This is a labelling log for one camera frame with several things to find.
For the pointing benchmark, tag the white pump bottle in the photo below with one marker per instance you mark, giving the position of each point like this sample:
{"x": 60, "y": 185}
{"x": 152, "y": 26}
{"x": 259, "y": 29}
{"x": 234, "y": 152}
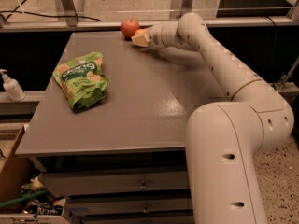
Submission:
{"x": 12, "y": 87}

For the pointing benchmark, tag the red apple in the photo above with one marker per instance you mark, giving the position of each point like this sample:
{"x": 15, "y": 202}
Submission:
{"x": 129, "y": 27}

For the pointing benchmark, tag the orange fruit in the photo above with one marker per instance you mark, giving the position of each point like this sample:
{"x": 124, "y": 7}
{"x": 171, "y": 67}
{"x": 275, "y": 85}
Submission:
{"x": 141, "y": 32}

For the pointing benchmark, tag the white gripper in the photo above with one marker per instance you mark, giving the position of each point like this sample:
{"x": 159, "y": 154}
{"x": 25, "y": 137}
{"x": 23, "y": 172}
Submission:
{"x": 154, "y": 37}

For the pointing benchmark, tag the cardboard box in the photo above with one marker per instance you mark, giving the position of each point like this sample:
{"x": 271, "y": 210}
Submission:
{"x": 14, "y": 171}

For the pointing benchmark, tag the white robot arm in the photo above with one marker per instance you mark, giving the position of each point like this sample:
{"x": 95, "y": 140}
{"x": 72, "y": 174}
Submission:
{"x": 222, "y": 138}

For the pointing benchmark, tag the green chip bag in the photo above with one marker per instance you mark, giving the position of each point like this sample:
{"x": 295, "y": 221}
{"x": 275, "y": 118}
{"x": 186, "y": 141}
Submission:
{"x": 82, "y": 80}

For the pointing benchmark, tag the grey drawer cabinet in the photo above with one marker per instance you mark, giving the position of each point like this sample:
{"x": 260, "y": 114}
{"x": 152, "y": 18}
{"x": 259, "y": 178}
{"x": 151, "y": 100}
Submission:
{"x": 122, "y": 161}

